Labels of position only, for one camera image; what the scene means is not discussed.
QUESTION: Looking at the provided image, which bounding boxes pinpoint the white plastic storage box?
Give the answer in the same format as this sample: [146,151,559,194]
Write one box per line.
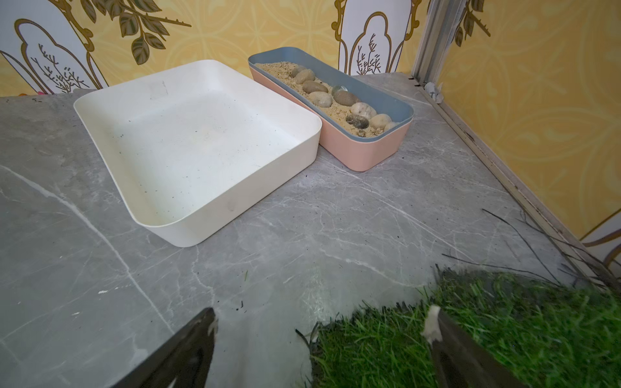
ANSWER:
[74,60,322,247]

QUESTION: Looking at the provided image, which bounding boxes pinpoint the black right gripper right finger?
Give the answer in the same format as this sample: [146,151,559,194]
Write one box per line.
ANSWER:
[422,305,525,387]

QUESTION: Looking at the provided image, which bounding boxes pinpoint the green artificial grass mat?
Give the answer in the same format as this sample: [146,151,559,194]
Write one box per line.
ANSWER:
[309,270,620,387]

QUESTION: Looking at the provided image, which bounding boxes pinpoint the pink blue sand tray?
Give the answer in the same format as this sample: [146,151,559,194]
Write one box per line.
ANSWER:
[248,47,414,172]

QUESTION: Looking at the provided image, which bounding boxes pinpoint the beige pebble in tray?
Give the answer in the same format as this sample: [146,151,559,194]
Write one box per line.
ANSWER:
[308,92,333,108]

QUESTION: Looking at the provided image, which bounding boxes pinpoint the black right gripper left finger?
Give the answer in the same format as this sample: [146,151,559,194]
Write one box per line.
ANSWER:
[115,307,217,388]

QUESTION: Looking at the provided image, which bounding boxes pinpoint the grey pebble in tray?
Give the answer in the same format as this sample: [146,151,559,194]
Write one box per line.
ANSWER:
[333,90,360,107]

